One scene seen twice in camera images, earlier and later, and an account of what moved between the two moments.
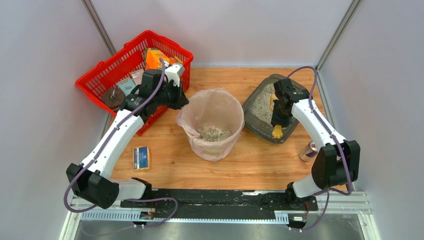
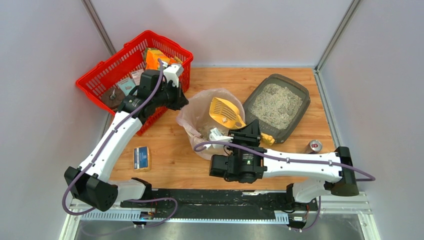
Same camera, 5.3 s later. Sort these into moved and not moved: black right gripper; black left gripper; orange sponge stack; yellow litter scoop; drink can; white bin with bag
Moved: yellow litter scoop; black right gripper
Not moved: white bin with bag; black left gripper; drink can; orange sponge stack
